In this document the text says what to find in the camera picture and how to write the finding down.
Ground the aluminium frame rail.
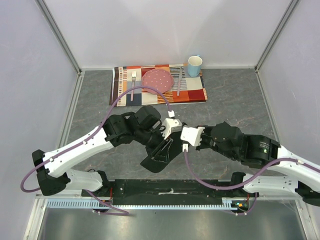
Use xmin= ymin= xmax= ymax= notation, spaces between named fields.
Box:
xmin=34 ymin=177 xmax=308 ymax=200

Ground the pink handled knife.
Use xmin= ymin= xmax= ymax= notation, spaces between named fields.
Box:
xmin=176 ymin=66 xmax=183 ymax=97

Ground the light blue mug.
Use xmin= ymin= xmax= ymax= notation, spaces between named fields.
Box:
xmin=187 ymin=55 xmax=203 ymax=78

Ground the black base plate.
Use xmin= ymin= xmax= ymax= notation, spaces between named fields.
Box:
xmin=93 ymin=179 xmax=256 ymax=199

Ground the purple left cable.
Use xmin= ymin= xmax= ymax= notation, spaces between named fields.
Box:
xmin=20 ymin=85 xmax=176 ymax=216

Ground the colourful patchwork placemat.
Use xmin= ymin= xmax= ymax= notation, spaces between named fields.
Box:
xmin=109 ymin=63 xmax=208 ymax=105

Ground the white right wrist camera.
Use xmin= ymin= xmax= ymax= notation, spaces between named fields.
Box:
xmin=180 ymin=126 xmax=205 ymax=147

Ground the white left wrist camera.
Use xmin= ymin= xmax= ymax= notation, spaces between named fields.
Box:
xmin=160 ymin=118 xmax=183 ymax=140

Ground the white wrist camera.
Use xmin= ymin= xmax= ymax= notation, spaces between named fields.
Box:
xmin=160 ymin=118 xmax=183 ymax=140
xmin=180 ymin=126 xmax=205 ymax=147

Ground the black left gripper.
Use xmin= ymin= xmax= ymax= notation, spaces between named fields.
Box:
xmin=135 ymin=127 xmax=174 ymax=164

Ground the light blue cable duct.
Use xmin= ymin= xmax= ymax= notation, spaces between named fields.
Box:
xmin=47 ymin=196 xmax=246 ymax=209

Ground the pink handled fork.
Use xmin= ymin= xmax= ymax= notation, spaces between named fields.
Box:
xmin=130 ymin=71 xmax=137 ymax=102

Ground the black zip tool case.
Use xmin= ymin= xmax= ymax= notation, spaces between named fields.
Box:
xmin=140 ymin=127 xmax=183 ymax=173

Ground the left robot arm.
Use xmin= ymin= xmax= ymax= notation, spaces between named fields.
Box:
xmin=32 ymin=106 xmax=176 ymax=197

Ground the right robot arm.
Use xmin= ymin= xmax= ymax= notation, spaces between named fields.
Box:
xmin=196 ymin=122 xmax=320 ymax=207

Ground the pink dotted plate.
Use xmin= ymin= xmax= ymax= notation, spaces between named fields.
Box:
xmin=141 ymin=68 xmax=174 ymax=94

